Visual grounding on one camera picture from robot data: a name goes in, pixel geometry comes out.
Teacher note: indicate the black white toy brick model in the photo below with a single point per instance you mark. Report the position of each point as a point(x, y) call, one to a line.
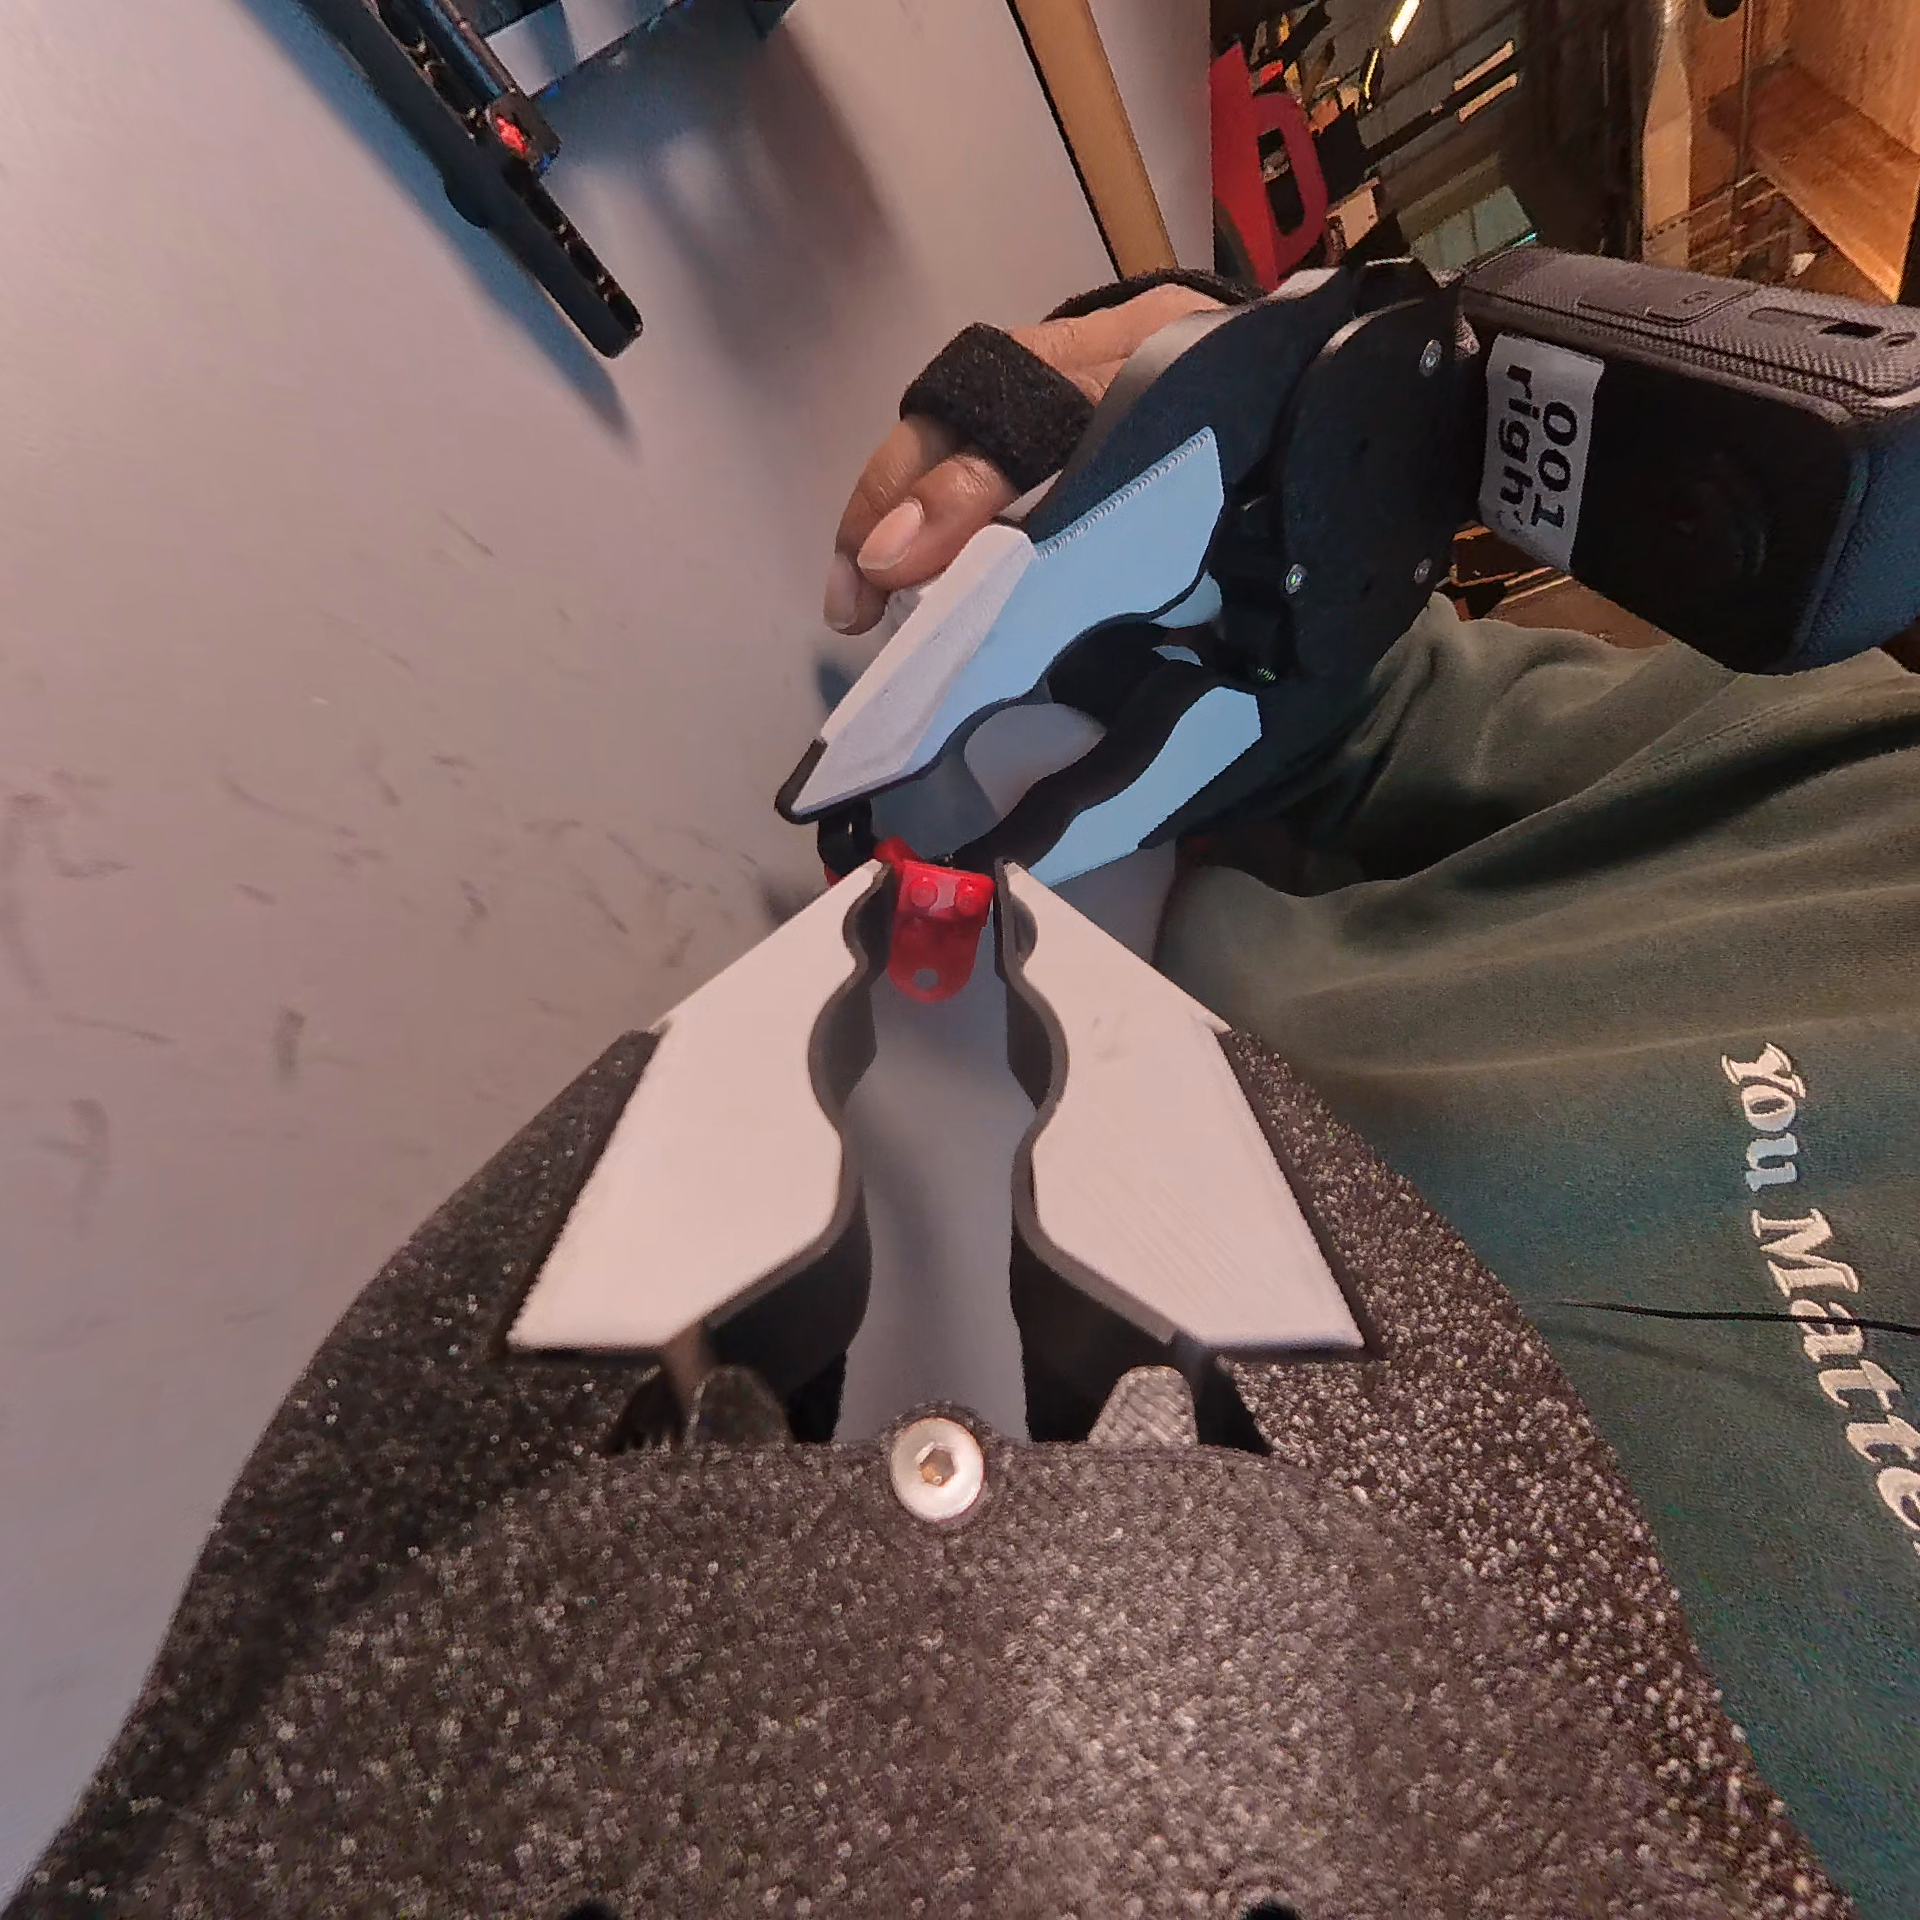
point(525, 164)

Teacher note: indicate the red toy brick piece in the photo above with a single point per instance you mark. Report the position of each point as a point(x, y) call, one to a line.
point(938, 922)

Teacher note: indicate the person's right hand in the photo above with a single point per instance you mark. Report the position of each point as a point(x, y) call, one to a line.
point(930, 502)

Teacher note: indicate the person's right forearm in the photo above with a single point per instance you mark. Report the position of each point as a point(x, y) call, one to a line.
point(1575, 780)

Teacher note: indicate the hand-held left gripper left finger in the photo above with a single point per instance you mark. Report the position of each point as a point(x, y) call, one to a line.
point(705, 1185)

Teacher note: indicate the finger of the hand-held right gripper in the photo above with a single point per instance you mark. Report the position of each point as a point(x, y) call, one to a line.
point(1051, 600)
point(1200, 772)

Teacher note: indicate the red letter sign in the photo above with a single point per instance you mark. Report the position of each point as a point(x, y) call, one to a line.
point(1275, 164)

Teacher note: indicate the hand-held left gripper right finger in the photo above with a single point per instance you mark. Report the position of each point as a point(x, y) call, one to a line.
point(1171, 1185)

